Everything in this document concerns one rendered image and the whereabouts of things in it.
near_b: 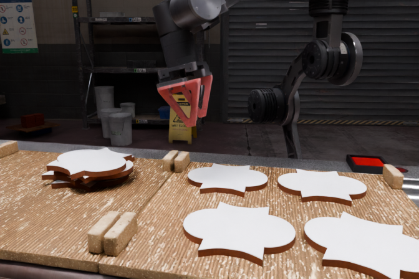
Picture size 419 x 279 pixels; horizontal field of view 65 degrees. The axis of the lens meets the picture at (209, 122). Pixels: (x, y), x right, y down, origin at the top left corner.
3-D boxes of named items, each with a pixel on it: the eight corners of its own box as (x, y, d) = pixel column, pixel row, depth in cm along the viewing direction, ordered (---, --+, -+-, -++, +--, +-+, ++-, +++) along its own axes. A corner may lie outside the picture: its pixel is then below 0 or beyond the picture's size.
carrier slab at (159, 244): (183, 167, 71) (183, 160, 70) (388, 182, 63) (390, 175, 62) (98, 274, 37) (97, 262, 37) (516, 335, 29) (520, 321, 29)
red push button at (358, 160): (350, 162, 75) (350, 156, 75) (378, 164, 74) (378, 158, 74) (356, 171, 70) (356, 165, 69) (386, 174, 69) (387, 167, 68)
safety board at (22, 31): (2, 53, 533) (-6, -6, 513) (38, 53, 529) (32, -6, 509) (1, 53, 531) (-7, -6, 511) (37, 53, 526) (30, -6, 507)
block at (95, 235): (110, 226, 44) (109, 208, 44) (123, 228, 44) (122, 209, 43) (86, 253, 38) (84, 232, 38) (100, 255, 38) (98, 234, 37)
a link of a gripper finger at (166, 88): (216, 117, 57) (203, 64, 56) (209, 124, 50) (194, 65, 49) (179, 125, 59) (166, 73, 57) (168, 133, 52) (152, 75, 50)
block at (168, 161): (171, 161, 70) (170, 149, 69) (179, 162, 69) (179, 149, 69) (161, 171, 64) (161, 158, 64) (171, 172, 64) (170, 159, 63)
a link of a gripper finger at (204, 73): (221, 111, 64) (210, 64, 63) (216, 117, 57) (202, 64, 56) (188, 118, 65) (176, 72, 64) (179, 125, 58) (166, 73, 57)
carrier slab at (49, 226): (17, 156, 79) (15, 149, 78) (181, 167, 71) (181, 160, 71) (-175, 235, 45) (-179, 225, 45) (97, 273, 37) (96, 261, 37)
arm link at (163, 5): (172, 3, 59) (144, 5, 55) (194, -10, 53) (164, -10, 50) (181, 42, 60) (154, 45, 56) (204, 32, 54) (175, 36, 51)
